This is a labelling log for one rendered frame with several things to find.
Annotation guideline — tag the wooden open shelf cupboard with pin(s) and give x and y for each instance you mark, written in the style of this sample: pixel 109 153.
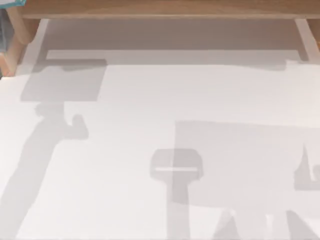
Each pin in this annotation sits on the wooden open shelf cupboard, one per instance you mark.
pixel 160 8

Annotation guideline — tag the grey blue panel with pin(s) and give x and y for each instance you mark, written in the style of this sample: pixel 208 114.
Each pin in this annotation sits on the grey blue panel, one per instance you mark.
pixel 4 32

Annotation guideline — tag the teal and white object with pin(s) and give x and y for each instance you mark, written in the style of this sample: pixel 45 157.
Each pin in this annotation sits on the teal and white object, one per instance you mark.
pixel 15 2

